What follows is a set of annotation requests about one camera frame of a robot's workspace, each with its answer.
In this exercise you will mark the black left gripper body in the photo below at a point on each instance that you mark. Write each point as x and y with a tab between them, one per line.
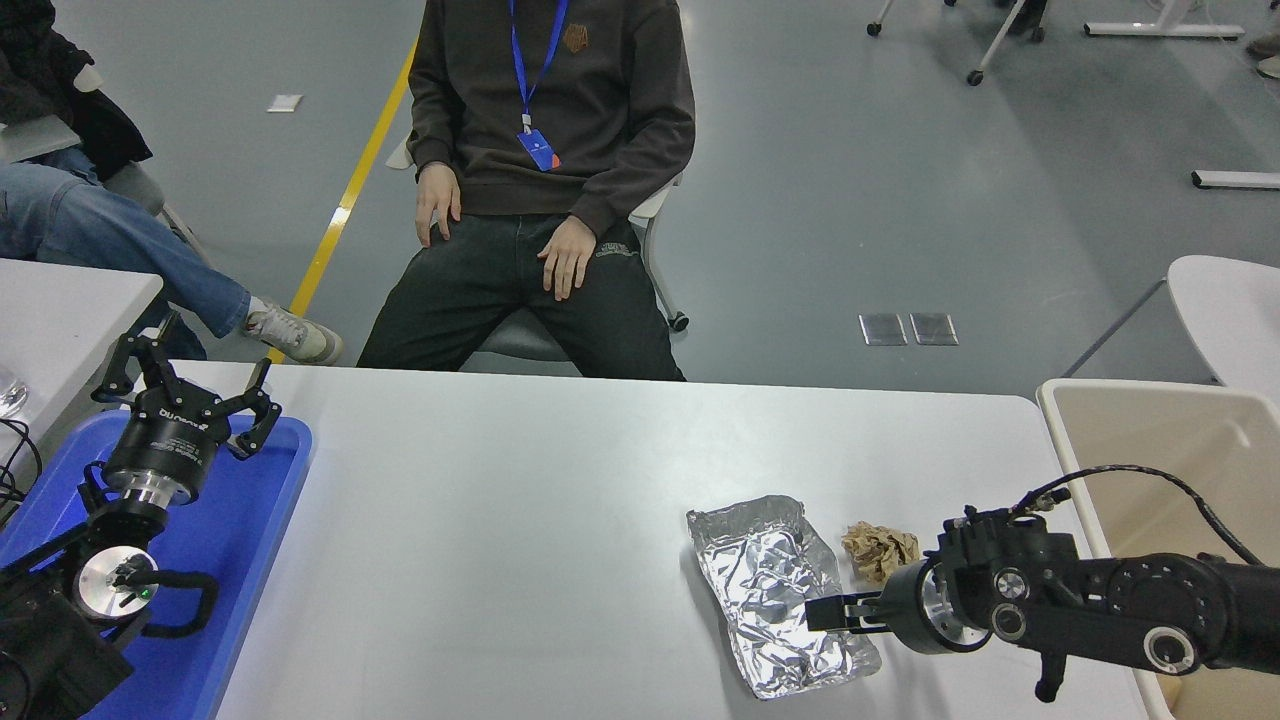
165	440

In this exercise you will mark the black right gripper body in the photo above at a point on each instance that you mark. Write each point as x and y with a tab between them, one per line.
905	605

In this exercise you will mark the tan paper ball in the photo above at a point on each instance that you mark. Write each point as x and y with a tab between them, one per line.
875	545

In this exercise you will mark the silver foil tray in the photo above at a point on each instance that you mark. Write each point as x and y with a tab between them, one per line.
760	570

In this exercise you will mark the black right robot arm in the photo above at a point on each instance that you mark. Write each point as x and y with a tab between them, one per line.
1150	600

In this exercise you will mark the person's right hand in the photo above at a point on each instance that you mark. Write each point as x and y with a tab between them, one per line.
438	200

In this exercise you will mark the person's left hand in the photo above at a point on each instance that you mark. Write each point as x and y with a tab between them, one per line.
568	255

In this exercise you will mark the white side table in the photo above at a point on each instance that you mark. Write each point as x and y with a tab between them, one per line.
60	310

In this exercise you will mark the clear glass object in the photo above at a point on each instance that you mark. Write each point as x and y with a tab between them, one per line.
10	395

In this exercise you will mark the blue plastic tray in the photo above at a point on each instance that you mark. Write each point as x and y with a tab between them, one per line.
235	560

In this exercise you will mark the person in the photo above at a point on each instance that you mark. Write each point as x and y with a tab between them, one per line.
620	100
100	230
1030	12

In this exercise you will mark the grey office chair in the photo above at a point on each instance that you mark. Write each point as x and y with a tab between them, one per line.
135	185

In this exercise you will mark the grey laptop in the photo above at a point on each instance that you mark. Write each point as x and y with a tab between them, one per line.
35	138

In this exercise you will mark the grey swivel chair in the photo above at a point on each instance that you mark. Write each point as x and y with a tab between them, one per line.
520	342

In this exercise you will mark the metal floor outlet plate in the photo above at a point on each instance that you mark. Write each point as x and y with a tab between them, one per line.
935	329
884	329

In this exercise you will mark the tan paper scrap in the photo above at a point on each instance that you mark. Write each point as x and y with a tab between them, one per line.
1172	690

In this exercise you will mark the large pale plastic bin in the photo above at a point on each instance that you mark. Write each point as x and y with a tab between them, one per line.
1150	430

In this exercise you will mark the round white table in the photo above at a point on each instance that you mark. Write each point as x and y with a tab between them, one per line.
1230	310

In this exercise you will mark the white floor bar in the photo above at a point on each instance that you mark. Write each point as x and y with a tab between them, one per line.
1240	178

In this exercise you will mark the white wheeled chair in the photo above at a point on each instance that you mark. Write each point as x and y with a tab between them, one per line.
1000	40

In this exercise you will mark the white desk foot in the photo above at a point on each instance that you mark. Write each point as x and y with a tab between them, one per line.
1180	30

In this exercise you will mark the pale shoe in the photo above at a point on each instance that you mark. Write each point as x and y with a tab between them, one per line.
1268	45
1270	66

